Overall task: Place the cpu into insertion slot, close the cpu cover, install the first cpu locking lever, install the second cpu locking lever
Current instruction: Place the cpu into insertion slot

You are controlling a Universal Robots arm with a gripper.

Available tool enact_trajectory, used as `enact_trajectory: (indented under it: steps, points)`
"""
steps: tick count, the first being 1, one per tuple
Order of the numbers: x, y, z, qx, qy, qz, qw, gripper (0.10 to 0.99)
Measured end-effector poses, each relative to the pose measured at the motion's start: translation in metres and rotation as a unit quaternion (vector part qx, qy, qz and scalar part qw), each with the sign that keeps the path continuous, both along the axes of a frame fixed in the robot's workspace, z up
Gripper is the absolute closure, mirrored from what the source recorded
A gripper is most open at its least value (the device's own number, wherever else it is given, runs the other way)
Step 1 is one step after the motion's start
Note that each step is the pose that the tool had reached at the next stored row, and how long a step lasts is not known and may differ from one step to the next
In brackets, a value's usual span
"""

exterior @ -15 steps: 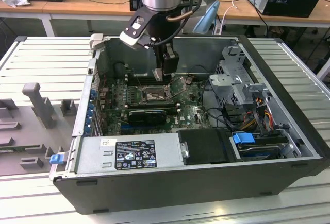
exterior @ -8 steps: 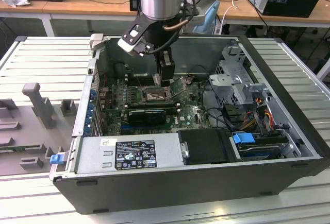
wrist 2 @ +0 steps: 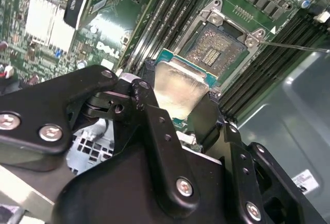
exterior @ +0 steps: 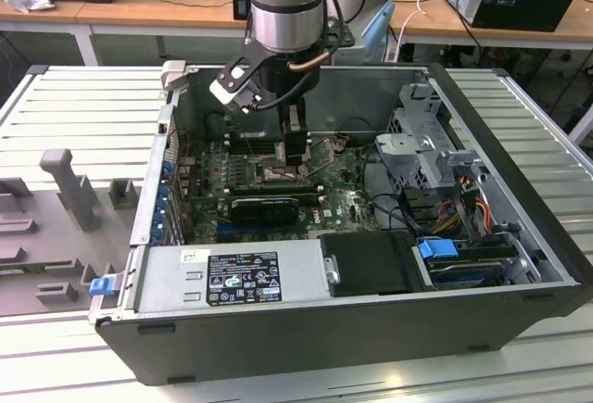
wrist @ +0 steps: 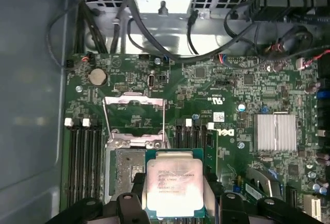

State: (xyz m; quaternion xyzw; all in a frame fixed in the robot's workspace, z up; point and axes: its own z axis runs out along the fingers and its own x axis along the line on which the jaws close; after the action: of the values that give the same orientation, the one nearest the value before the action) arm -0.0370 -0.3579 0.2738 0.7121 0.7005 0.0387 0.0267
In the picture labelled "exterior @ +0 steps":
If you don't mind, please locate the black PC case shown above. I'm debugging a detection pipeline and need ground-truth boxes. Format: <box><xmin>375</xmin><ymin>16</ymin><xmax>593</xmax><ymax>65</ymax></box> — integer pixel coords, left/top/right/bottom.
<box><xmin>87</xmin><ymin>60</ymin><xmax>586</xmax><ymax>386</ymax></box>

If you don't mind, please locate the black plastic shroud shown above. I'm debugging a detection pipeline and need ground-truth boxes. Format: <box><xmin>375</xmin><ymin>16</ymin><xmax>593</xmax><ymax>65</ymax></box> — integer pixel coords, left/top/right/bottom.
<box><xmin>319</xmin><ymin>231</ymin><xmax>421</xmax><ymax>296</ymax></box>

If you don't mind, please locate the green RAM stick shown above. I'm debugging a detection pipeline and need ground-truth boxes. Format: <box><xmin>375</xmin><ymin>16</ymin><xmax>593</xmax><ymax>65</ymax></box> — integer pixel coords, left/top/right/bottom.
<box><xmin>0</xmin><ymin>261</ymin><xmax>47</xmax><ymax>277</ymax></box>

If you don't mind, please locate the white cable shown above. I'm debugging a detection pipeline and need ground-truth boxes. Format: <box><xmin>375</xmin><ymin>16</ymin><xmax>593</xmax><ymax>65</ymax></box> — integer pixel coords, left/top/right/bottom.
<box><xmin>397</xmin><ymin>0</ymin><xmax>430</xmax><ymax>52</ymax></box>

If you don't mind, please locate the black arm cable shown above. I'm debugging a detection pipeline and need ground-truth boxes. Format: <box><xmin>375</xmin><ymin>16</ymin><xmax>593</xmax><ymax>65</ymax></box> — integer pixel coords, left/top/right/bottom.
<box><xmin>252</xmin><ymin>0</ymin><xmax>348</xmax><ymax>112</ymax></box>

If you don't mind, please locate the wooden desk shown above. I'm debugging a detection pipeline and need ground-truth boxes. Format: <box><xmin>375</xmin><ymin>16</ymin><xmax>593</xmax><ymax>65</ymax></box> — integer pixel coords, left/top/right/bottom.
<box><xmin>0</xmin><ymin>0</ymin><xmax>593</xmax><ymax>66</ymax></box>

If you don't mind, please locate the black internal cable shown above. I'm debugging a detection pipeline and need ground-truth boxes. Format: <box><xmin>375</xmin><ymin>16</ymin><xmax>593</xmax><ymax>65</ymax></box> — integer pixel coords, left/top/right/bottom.
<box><xmin>363</xmin><ymin>145</ymin><xmax>421</xmax><ymax>240</ymax></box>

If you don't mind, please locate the metal disk bay cage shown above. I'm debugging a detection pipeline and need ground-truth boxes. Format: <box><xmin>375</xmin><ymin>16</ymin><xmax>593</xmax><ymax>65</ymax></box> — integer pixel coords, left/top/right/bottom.
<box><xmin>373</xmin><ymin>81</ymin><xmax>492</xmax><ymax>200</ymax></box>

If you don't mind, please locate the green motherboard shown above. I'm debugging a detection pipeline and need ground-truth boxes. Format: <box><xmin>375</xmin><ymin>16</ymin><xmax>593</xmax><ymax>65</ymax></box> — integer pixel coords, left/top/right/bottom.
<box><xmin>183</xmin><ymin>133</ymin><xmax>388</xmax><ymax>245</ymax></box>

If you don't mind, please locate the CPU socket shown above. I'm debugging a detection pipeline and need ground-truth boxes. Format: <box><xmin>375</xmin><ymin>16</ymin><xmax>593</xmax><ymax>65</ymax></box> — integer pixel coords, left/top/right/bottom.
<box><xmin>252</xmin><ymin>155</ymin><xmax>312</xmax><ymax>182</ymax></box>

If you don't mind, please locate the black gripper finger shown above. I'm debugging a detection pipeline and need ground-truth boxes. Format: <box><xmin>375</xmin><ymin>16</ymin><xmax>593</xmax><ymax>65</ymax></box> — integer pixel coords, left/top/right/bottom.
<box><xmin>279</xmin><ymin>102</ymin><xmax>310</xmax><ymax>168</ymax></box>

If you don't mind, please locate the pale blue teach pendant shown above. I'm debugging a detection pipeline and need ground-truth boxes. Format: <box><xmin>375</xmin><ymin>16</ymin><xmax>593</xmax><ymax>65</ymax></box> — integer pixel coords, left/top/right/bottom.
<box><xmin>360</xmin><ymin>0</ymin><xmax>396</xmax><ymax>62</ymax></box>

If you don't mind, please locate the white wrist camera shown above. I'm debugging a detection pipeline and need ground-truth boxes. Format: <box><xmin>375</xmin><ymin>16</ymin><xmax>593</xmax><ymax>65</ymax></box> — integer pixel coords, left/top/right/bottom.
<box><xmin>208</xmin><ymin>53</ymin><xmax>261</xmax><ymax>113</ymax></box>

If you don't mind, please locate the blue case latch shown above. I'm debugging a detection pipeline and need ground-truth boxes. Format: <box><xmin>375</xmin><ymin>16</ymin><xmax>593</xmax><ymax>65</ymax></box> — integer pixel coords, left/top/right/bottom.
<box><xmin>90</xmin><ymin>276</ymin><xmax>116</xmax><ymax>297</ymax></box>

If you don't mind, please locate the red yellow wire bundle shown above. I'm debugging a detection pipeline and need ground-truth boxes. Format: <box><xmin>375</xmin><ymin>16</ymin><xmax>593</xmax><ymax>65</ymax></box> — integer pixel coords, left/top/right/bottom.
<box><xmin>435</xmin><ymin>180</ymin><xmax>495</xmax><ymax>237</ymax></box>

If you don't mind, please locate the hard disk in blue carrier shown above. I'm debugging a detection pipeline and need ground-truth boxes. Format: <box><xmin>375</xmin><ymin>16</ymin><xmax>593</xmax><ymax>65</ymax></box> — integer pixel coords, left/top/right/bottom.
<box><xmin>414</xmin><ymin>237</ymin><xmax>511</xmax><ymax>292</ymax></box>

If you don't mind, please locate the grey power supply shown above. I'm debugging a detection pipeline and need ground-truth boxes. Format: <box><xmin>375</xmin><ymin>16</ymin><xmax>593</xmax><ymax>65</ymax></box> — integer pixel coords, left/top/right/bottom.
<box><xmin>133</xmin><ymin>238</ymin><xmax>334</xmax><ymax>315</ymax></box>

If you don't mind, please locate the black graphics card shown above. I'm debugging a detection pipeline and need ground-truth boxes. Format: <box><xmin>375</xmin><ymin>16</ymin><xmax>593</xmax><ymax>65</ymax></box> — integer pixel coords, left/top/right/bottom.
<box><xmin>229</xmin><ymin>195</ymin><xmax>301</xmax><ymax>227</ymax></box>

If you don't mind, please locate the grey parts rack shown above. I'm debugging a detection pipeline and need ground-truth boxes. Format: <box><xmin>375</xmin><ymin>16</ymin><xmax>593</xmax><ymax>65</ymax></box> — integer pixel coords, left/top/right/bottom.
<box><xmin>0</xmin><ymin>147</ymin><xmax>143</xmax><ymax>319</ymax></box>

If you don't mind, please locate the beige case latch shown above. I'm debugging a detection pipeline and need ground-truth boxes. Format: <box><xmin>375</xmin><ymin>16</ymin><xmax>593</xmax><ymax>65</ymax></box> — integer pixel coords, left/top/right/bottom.
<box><xmin>159</xmin><ymin>60</ymin><xmax>190</xmax><ymax>98</ymax></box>

